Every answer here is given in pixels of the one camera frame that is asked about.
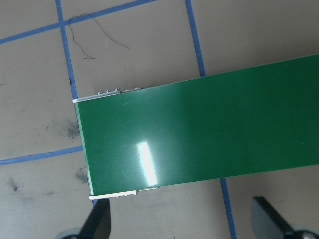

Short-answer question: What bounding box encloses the green belt conveyor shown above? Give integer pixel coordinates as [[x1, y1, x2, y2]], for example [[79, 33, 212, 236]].
[[72, 53, 319, 201]]

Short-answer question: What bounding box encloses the thin black thread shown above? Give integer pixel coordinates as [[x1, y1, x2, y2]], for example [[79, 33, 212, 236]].
[[68, 13, 131, 60]]

